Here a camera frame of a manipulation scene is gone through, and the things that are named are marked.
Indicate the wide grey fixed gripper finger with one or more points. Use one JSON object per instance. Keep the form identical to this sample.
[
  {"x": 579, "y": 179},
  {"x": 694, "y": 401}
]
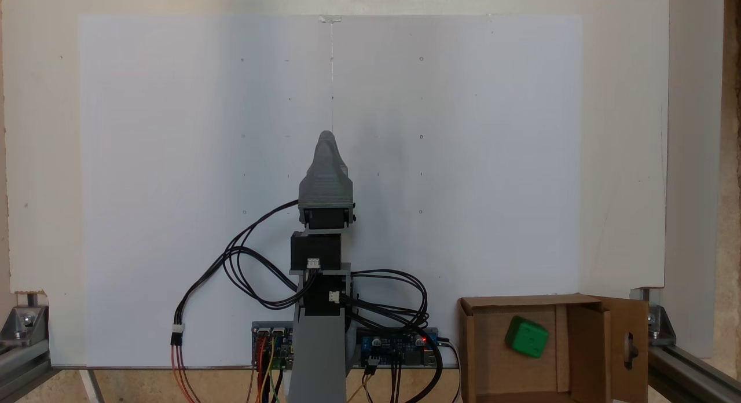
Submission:
[{"x": 326, "y": 177}]

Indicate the green die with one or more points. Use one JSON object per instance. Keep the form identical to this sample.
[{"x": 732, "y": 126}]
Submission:
[{"x": 527, "y": 337}]

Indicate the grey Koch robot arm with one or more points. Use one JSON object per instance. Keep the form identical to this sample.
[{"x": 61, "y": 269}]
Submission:
[{"x": 315, "y": 345}]

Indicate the blue circuit board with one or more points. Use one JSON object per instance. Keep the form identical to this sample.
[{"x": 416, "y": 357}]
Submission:
[{"x": 393, "y": 348}]

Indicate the white paper sheet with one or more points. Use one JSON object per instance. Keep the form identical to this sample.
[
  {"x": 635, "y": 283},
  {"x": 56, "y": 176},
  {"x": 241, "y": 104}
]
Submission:
[{"x": 173, "y": 160}]

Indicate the clear tape strip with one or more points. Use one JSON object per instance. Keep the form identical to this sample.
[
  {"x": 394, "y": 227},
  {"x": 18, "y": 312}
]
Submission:
[{"x": 330, "y": 18}]

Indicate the brown cardboard box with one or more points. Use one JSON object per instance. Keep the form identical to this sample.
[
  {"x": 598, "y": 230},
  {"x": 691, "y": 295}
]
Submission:
[{"x": 492, "y": 368}]

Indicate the metal corner bracket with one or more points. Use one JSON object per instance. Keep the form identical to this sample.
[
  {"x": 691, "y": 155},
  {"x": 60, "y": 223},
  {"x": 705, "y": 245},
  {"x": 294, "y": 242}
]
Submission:
[
  {"x": 26, "y": 322},
  {"x": 657, "y": 319}
]

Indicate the aluminium frame post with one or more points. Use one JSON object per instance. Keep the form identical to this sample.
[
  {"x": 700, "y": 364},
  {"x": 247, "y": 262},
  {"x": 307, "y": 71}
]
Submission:
[
  {"x": 20, "y": 362},
  {"x": 689, "y": 374}
]

